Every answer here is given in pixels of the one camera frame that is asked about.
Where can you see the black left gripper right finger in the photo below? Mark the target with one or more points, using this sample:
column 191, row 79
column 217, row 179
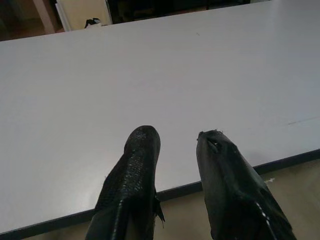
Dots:
column 230, row 190

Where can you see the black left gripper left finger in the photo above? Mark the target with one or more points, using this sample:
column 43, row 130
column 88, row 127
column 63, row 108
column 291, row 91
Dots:
column 130, row 185

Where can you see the small black white object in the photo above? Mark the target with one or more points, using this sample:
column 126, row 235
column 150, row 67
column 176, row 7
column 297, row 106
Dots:
column 92, row 23

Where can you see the cream cabinet panel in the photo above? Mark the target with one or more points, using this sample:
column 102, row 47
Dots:
column 83, row 12

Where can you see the brown wooden post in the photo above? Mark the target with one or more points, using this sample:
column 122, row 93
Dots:
column 46, row 15

